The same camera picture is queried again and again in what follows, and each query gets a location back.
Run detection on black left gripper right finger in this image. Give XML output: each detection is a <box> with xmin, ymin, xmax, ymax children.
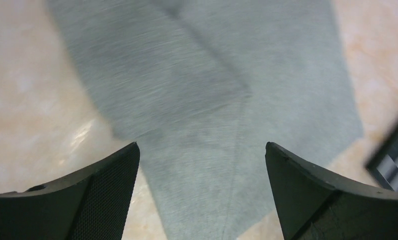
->
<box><xmin>265</xmin><ymin>142</ymin><xmax>398</xmax><ymax>240</ymax></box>

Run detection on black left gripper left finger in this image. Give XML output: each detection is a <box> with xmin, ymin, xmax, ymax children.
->
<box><xmin>0</xmin><ymin>142</ymin><xmax>140</xmax><ymax>240</ymax></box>

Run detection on grey cloth napkin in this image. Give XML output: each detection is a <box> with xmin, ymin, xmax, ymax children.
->
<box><xmin>47</xmin><ymin>0</ymin><xmax>363</xmax><ymax>240</ymax></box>

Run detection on black and grey chessboard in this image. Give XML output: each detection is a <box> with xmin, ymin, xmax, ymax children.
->
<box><xmin>365</xmin><ymin>122</ymin><xmax>398</xmax><ymax>192</ymax></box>

